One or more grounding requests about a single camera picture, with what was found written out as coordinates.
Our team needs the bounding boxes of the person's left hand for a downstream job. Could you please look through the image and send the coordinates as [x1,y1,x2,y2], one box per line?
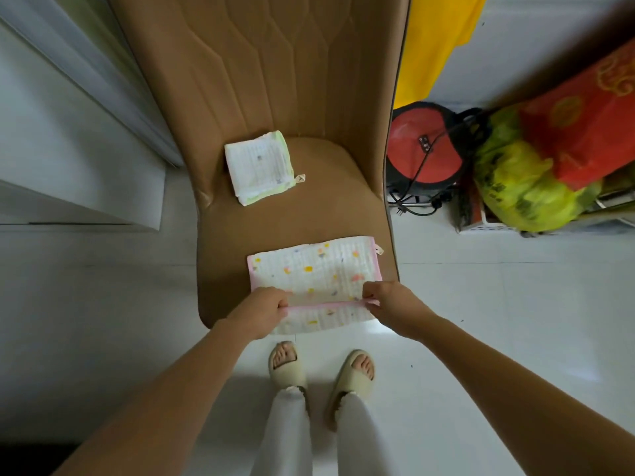
[226,287,290,341]

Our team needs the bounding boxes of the person's right hand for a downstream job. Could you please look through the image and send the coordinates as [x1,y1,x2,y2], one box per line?
[362,281,437,341]

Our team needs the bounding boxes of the pink-edged white cloth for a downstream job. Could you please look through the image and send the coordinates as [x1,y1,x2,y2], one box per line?
[246,236,386,337]

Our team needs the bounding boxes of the green-edged white cloth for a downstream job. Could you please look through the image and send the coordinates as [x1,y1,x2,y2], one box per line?
[237,131,306,208]

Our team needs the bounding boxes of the person's left forearm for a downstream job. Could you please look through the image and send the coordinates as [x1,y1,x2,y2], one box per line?
[52,319,254,476]

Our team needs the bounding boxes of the person's right forearm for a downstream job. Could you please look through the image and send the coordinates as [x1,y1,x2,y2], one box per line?
[419,314,635,476]

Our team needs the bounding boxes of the person's left foot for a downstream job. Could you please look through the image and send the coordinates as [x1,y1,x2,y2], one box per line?
[267,340,308,392]

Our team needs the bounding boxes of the white plastic crate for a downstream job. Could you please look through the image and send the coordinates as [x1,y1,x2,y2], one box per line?
[454,178,522,236]

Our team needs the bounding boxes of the red and black round appliance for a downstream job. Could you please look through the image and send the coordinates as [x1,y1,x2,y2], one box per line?
[386,101,485,199]

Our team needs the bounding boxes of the yellow-green plastic bag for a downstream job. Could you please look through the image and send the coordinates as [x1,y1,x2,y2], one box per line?
[472,106,604,233]

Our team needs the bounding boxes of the brown leather chair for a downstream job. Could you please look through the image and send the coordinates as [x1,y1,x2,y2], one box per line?
[106,0,413,331]

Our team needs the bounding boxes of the white cabinet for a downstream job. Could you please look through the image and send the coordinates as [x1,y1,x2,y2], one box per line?
[0,24,167,231]

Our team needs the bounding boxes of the red bag with gold print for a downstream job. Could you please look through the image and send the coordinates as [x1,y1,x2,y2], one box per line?
[518,39,635,192]

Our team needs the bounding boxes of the yellow cloth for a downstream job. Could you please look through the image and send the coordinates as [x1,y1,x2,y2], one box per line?
[393,0,489,110]

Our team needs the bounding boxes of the white door frame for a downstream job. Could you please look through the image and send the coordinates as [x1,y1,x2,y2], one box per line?
[0,0,187,168]

